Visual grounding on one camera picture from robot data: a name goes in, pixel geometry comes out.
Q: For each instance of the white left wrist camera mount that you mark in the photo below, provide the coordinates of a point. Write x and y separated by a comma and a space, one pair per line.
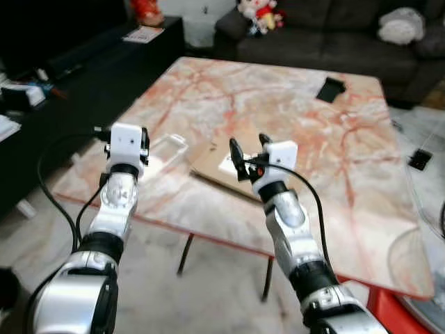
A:
126, 142

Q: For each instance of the clear plastic container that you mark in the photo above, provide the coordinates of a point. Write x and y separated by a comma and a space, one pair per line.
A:
167, 154

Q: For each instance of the dark grey sofa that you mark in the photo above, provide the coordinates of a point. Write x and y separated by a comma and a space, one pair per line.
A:
327, 42

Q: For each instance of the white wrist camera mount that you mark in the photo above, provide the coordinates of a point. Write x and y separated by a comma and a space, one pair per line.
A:
126, 142
284, 154

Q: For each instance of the black wallet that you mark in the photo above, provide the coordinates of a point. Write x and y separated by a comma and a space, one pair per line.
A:
331, 90

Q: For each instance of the small black floor device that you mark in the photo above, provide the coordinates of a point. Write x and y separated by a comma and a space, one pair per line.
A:
420, 159

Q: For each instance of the black television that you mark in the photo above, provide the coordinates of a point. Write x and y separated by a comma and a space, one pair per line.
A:
55, 28

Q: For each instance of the red plastic stool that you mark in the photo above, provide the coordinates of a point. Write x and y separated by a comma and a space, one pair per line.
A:
386, 313

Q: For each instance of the white printed booklet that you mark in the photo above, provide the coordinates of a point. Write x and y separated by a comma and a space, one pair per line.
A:
143, 35

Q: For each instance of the white floor fan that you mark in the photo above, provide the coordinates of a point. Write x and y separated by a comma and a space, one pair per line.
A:
417, 278

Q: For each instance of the red figurine statue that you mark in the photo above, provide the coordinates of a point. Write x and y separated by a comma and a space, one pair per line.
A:
147, 10

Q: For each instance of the grey fluffy cushion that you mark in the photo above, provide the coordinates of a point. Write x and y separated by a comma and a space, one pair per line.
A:
401, 28

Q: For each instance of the small white box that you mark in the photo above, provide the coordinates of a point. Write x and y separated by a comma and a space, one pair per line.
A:
21, 96

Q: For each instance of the red and white plush doll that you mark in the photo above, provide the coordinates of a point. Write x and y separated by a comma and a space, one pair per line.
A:
261, 14

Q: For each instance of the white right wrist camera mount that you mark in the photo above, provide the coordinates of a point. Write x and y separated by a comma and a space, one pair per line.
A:
284, 154

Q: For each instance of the black tv console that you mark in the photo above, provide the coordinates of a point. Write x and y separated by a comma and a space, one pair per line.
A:
104, 90

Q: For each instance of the brown cardboard sheet with label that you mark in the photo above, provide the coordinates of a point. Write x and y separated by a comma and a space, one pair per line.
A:
212, 174

